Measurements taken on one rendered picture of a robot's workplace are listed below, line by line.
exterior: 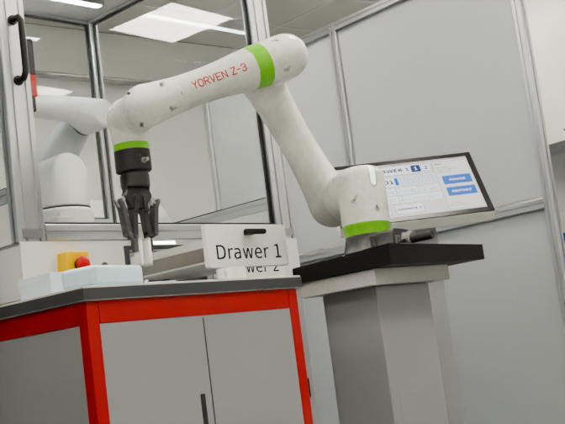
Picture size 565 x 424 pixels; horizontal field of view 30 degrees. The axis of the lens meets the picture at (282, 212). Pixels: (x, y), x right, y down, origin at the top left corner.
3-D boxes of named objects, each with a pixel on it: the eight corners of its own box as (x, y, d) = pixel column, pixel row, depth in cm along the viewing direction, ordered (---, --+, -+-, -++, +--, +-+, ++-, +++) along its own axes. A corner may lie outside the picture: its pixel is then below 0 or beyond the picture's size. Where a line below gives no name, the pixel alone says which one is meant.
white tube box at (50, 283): (87, 294, 227) (84, 270, 227) (51, 296, 220) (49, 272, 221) (54, 302, 235) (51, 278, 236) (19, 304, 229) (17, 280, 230)
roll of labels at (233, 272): (252, 283, 254) (250, 266, 255) (238, 282, 248) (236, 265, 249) (226, 287, 257) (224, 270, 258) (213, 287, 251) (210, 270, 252)
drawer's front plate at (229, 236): (289, 264, 285) (284, 225, 287) (209, 267, 264) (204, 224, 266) (285, 265, 286) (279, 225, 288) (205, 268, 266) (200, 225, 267)
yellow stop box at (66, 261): (92, 278, 273) (90, 250, 274) (70, 278, 268) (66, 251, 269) (81, 280, 277) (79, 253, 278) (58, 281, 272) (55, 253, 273)
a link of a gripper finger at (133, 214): (139, 194, 266) (135, 193, 265) (139, 238, 264) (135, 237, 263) (130, 198, 269) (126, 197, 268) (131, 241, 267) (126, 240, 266)
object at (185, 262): (279, 260, 286) (277, 238, 286) (209, 262, 267) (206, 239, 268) (184, 281, 313) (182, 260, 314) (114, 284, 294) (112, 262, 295)
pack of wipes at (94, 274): (112, 291, 226) (110, 270, 227) (145, 284, 221) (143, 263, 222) (60, 293, 214) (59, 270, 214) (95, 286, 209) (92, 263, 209)
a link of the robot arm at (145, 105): (246, 95, 280) (229, 56, 279) (265, 83, 269) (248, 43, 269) (127, 139, 262) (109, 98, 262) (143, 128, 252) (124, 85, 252)
